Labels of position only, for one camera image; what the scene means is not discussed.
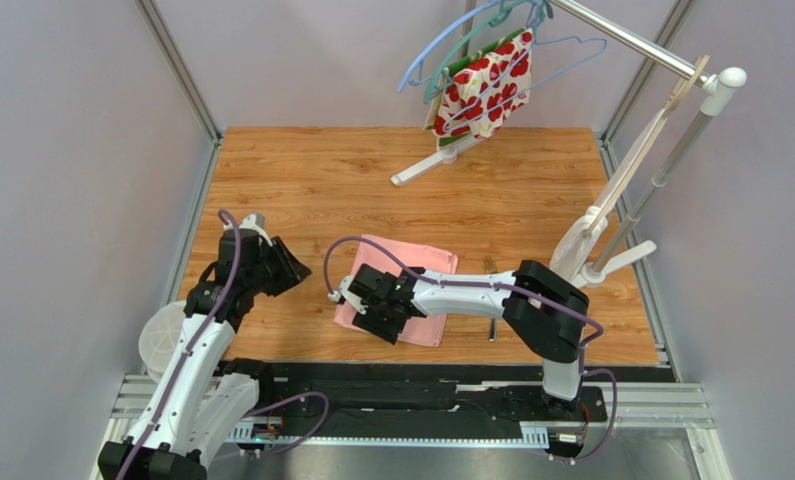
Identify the red floral cloth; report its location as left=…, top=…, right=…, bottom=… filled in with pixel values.
left=425, top=29, right=534, bottom=148

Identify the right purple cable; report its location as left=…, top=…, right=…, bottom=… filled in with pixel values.
left=322, top=235, right=619, bottom=465

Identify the white hanging cloth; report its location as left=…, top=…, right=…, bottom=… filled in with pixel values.
left=550, top=108, right=669, bottom=280

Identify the teal green hanger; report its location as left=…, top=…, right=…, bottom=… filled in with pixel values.
left=398, top=1, right=555, bottom=106

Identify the purple cable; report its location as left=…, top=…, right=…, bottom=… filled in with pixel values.
left=322, top=235, right=619, bottom=465
left=113, top=208, right=330, bottom=480

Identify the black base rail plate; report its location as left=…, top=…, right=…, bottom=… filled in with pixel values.
left=219, top=359, right=613, bottom=440

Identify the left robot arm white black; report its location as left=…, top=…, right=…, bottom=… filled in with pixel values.
left=97, top=226, right=311, bottom=479

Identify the white clothes rack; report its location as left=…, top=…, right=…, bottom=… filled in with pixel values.
left=390, top=0, right=749, bottom=289

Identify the thin blue wire hanger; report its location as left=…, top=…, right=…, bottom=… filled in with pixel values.
left=474, top=23, right=607, bottom=101

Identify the white mesh basket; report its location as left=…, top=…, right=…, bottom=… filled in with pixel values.
left=138, top=300, right=186, bottom=383

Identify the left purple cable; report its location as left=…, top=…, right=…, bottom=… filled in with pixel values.
left=113, top=208, right=330, bottom=480

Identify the light blue hanger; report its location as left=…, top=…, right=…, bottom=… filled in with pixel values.
left=396, top=0, right=538, bottom=93

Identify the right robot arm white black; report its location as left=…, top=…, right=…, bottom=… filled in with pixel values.
left=338, top=260, right=589, bottom=401

